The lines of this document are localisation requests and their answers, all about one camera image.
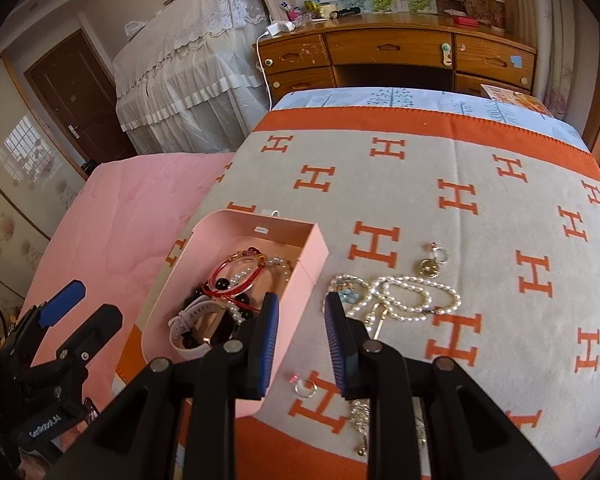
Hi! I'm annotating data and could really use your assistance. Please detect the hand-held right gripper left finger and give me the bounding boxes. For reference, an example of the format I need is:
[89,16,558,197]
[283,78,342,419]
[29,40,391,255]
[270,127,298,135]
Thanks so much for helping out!
[62,291,281,480]

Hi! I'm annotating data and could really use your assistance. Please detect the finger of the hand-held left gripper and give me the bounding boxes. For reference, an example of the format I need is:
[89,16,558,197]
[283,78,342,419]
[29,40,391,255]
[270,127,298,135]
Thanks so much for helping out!
[55,304,123,366]
[0,280,87,361]

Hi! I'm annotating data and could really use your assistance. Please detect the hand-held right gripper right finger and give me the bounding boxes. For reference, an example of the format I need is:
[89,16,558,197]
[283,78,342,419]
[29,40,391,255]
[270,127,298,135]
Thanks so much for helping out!
[324,291,561,480]

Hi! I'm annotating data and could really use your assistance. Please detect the silver ring with pink stone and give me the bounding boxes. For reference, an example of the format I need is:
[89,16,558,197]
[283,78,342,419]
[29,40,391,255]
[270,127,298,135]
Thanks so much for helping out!
[289,374,318,398]

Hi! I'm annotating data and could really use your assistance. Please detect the gold key brooch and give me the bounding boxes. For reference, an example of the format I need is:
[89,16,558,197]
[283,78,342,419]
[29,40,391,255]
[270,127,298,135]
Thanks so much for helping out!
[367,302,388,341]

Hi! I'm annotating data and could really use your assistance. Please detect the red bangle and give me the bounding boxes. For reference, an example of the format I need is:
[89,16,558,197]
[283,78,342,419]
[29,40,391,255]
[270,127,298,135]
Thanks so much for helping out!
[207,255,262,295]

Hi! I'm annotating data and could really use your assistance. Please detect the silver crystal chain bracelet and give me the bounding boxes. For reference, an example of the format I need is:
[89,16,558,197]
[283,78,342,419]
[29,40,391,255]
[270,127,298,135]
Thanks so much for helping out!
[350,400,372,457]

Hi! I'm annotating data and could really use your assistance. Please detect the white wrist watch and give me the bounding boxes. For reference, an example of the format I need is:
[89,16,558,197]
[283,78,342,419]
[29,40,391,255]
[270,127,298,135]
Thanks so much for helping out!
[168,296,241,361]

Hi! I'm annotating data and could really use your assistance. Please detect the pink jewelry box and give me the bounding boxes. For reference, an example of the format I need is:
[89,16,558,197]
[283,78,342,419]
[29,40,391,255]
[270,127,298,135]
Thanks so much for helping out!
[141,208,329,418]

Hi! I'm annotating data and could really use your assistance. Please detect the pearl bracelet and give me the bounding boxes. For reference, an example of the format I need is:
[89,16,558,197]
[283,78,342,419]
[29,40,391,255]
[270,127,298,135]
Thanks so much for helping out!
[230,254,293,326]

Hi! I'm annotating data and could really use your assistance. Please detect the long pearl necklace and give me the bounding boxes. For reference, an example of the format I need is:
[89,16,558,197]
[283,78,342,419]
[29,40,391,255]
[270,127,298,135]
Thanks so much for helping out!
[328,273,462,323]

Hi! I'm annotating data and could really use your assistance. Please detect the pink blanket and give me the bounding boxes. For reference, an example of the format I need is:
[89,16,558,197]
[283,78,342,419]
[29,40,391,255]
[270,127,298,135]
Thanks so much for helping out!
[17,152,236,401]

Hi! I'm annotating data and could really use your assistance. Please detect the floral sliding wardrobe door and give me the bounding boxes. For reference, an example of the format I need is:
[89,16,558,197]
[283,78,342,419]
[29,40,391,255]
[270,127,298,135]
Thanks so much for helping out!
[0,55,88,311]

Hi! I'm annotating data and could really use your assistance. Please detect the orange patterned grey blanket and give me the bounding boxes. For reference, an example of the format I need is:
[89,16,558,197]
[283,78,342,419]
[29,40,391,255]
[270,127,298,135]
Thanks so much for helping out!
[115,107,600,480]

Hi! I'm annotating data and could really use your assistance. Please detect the brown wooden door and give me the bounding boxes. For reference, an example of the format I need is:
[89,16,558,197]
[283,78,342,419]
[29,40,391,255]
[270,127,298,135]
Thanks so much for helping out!
[25,29,138,166]

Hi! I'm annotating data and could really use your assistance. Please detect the blue printed bedsheet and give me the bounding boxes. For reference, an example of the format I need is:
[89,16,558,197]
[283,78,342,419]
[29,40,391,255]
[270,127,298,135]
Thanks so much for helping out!
[271,86,591,153]

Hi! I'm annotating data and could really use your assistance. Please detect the lace-covered piano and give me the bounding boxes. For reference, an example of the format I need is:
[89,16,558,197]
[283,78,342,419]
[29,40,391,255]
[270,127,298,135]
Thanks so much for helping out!
[112,0,273,156]

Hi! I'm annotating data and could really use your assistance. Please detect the wooden desk with drawers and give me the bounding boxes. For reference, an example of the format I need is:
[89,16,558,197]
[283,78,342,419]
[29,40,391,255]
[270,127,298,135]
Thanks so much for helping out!
[257,10,538,111]

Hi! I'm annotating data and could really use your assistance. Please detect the orange magazine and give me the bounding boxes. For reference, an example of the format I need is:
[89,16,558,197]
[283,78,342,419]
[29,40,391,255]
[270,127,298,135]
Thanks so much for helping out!
[480,84,556,120]

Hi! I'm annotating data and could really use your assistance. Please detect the green leaf printed panel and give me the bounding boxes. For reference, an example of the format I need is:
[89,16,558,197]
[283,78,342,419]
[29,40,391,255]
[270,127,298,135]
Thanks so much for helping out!
[330,0,438,15]

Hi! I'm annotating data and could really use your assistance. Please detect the patterned jar with white lid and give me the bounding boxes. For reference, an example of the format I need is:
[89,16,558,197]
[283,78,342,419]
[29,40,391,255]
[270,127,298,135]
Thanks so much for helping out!
[482,0,506,31]

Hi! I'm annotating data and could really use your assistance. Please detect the pale floral curtain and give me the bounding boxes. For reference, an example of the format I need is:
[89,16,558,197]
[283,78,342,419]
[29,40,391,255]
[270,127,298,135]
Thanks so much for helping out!
[500,0,600,121]

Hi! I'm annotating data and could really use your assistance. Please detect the white charger with cable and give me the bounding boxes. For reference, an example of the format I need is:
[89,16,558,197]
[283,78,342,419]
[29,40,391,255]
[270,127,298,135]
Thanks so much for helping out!
[255,21,296,111]

